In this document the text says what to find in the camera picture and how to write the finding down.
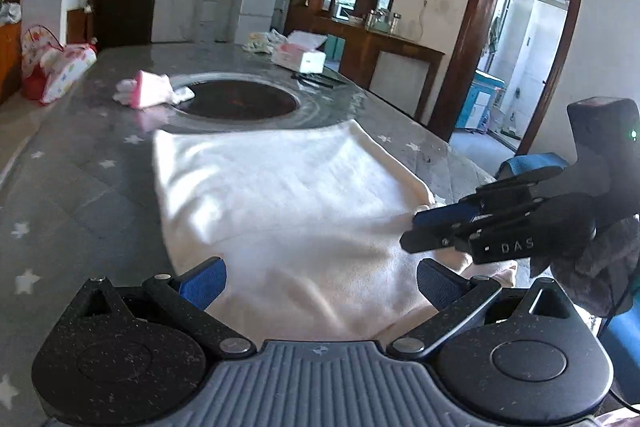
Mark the glass jar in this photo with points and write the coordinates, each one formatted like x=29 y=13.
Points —
x=396 y=22
x=383 y=19
x=370 y=20

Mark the blue cloth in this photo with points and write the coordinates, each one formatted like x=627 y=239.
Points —
x=530 y=164
x=625 y=352

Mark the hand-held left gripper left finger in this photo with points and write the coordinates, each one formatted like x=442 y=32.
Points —
x=205 y=282

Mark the cream fleece garment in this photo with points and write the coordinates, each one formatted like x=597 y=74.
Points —
x=300 y=207

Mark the small wooden cabinet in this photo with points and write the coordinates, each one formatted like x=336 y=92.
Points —
x=77 y=27

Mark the small pink cloth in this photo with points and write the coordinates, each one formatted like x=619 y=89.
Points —
x=150 y=89

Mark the small blue cabinet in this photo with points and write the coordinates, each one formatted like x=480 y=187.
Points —
x=480 y=102

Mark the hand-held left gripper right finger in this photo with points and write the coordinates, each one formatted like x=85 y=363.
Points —
x=440 y=282

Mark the printed white bag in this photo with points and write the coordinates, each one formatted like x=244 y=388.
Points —
x=260 y=41

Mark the person's right forearm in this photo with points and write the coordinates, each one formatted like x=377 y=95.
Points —
x=585 y=287

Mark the red white floral bag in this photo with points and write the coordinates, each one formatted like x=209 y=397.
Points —
x=60 y=67

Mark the round black hotplate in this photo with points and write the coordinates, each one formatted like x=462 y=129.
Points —
x=240 y=99

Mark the wooden shelf cabinet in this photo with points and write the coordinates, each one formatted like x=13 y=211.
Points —
x=10 y=57

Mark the pink white tissue box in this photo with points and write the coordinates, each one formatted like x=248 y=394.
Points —
x=295 y=54

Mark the dark wooden door frame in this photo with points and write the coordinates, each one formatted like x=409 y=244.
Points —
x=470 y=32

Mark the white water dispenser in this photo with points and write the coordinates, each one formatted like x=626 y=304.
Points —
x=206 y=17

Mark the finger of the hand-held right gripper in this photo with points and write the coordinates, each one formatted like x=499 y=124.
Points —
x=445 y=214
x=435 y=241

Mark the white plastic bag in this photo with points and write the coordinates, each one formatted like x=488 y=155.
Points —
x=10 y=13

